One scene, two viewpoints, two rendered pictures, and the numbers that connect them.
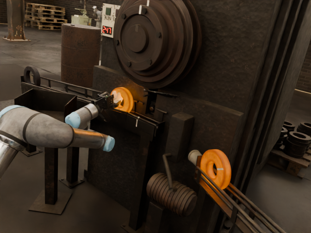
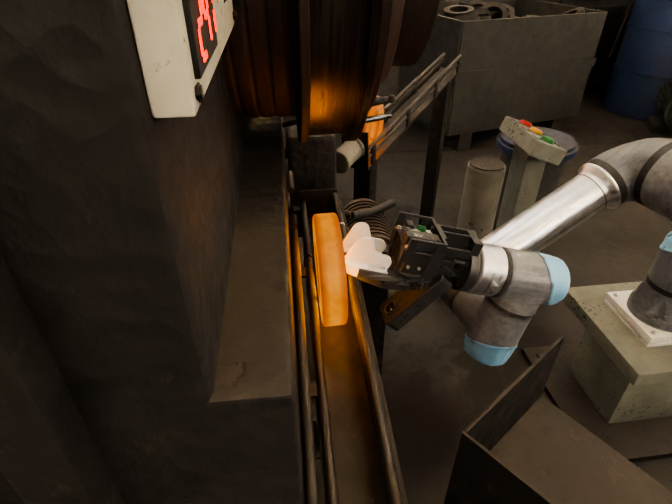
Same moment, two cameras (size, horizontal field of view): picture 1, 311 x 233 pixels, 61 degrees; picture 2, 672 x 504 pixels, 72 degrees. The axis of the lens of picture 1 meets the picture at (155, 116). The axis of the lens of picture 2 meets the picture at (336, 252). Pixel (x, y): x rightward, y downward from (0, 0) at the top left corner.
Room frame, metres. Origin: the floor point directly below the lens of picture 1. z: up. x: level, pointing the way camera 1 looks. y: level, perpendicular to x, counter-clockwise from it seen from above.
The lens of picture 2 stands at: (1.74, 0.61, 1.13)
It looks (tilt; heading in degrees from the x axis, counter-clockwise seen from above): 35 degrees down; 230
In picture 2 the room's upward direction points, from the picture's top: straight up
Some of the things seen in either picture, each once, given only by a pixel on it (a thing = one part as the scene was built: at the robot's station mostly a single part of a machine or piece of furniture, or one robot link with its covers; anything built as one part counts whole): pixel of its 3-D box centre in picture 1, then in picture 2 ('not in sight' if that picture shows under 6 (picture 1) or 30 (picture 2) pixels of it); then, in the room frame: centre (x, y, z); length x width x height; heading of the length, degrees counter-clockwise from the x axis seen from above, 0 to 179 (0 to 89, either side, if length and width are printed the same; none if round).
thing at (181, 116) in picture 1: (179, 137); (310, 182); (1.19, -0.13, 0.68); 0.11 x 0.08 x 0.24; 146
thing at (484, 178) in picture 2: not in sight; (473, 231); (0.48, -0.14, 0.26); 0.12 x 0.12 x 0.52
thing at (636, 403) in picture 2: not in sight; (631, 365); (0.54, 0.46, 0.13); 0.40 x 0.40 x 0.26; 57
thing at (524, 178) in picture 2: not in sight; (515, 211); (0.32, -0.09, 0.31); 0.24 x 0.16 x 0.62; 56
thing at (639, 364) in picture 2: not in sight; (652, 326); (0.54, 0.46, 0.28); 0.32 x 0.32 x 0.04; 57
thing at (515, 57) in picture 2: not in sight; (484, 66); (-1.12, -1.25, 0.39); 1.03 x 0.83 x 0.77; 161
